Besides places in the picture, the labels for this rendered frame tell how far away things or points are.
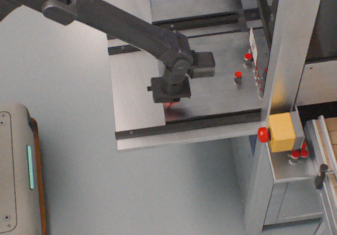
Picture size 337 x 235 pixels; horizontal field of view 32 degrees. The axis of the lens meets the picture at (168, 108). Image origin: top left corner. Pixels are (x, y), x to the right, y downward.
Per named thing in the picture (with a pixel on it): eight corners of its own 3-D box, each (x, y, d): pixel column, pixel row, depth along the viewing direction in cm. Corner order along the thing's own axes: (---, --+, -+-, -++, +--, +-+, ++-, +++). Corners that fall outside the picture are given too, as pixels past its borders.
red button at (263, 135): (270, 130, 151) (272, 122, 147) (274, 144, 149) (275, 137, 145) (256, 132, 151) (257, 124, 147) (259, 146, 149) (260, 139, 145)
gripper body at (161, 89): (190, 100, 158) (194, 84, 152) (152, 101, 157) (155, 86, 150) (187, 79, 161) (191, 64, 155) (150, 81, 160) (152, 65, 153)
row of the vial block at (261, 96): (255, 47, 175) (256, 38, 171) (267, 100, 166) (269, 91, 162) (247, 48, 175) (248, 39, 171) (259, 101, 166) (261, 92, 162)
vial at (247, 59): (250, 61, 172) (251, 52, 168) (251, 67, 171) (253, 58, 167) (242, 62, 172) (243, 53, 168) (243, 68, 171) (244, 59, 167)
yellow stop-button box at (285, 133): (293, 124, 153) (297, 110, 147) (299, 149, 149) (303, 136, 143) (264, 128, 153) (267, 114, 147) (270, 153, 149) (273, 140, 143)
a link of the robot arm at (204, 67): (169, 32, 145) (175, 61, 141) (214, 29, 147) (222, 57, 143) (163, 61, 155) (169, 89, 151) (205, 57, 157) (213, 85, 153)
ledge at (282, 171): (314, 133, 162) (315, 129, 161) (326, 176, 156) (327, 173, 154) (264, 139, 162) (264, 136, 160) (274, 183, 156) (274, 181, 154)
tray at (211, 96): (268, 34, 177) (269, 27, 174) (288, 110, 164) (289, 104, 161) (155, 50, 176) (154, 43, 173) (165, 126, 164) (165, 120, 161)
